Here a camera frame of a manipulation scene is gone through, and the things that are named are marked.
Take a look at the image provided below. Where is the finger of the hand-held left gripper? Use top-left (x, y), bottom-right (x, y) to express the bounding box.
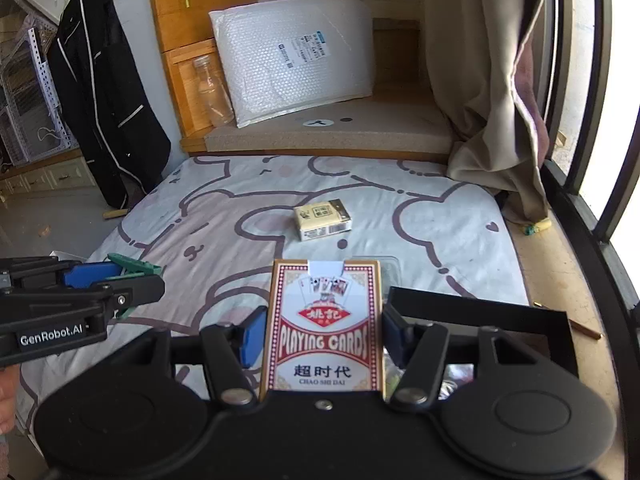
top-left (0, 256), bottom-right (126, 291)
top-left (0, 275), bottom-right (166, 321)

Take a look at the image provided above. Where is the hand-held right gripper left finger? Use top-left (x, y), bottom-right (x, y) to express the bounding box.
top-left (145, 305), bottom-right (268, 406)

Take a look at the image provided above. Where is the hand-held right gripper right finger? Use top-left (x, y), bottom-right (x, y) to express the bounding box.
top-left (382, 309), bottom-right (546, 412)

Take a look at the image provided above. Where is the green clip with white cord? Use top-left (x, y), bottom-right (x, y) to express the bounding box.
top-left (106, 253), bottom-right (163, 321)

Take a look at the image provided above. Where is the red playing cards box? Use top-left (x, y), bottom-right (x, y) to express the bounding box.
top-left (259, 258), bottom-right (385, 403)

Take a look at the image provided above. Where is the black cardboard box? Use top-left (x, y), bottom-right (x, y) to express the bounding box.
top-left (382, 286), bottom-right (581, 401)

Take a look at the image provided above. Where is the yellow tissue pack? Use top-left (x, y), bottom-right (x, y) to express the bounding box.
top-left (292, 198), bottom-right (352, 242)

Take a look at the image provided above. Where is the person's left hand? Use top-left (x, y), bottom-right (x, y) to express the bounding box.
top-left (0, 366), bottom-right (22, 436)

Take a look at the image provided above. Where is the white drawer cabinet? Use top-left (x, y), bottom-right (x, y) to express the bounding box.
top-left (0, 155), bottom-right (98, 206)

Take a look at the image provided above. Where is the printed cartoon blanket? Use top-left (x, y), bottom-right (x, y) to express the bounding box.
top-left (15, 152), bottom-right (531, 431)

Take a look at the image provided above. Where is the black jacket with white trim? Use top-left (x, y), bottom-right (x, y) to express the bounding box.
top-left (47, 0), bottom-right (172, 210)

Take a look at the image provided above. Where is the beige stone window ledge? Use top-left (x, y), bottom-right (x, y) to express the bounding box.
top-left (500, 195), bottom-right (631, 461)

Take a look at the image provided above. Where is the brown gold pen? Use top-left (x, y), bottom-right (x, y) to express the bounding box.
top-left (531, 301), bottom-right (604, 339)

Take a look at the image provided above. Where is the clear glass bottle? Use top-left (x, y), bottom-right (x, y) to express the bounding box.
top-left (192, 56), bottom-right (236, 128)

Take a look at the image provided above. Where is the black window grille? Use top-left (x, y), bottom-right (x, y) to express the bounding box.
top-left (537, 0), bottom-right (640, 321)

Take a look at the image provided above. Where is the beige curtain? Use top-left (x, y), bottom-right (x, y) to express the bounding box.
top-left (420, 0), bottom-right (556, 226)

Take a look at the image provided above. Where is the wooden cabinet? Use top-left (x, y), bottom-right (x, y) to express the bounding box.
top-left (85, 0), bottom-right (276, 156)

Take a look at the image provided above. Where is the white bubble mailer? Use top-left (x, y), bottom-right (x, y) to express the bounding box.
top-left (208, 0), bottom-right (375, 129)

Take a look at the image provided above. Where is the white wire rack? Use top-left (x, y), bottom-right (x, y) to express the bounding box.
top-left (0, 0), bottom-right (81, 166)

